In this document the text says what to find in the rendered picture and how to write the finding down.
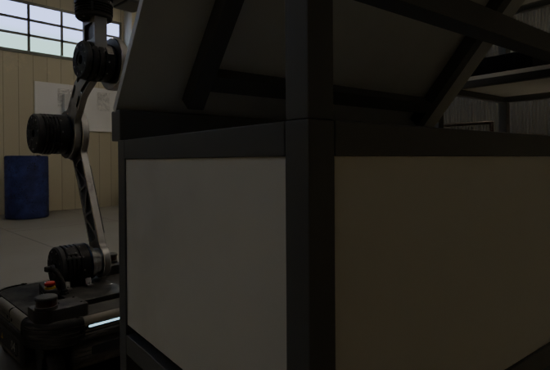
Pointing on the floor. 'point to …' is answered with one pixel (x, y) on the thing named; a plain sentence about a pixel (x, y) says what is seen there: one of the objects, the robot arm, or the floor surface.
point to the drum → (26, 187)
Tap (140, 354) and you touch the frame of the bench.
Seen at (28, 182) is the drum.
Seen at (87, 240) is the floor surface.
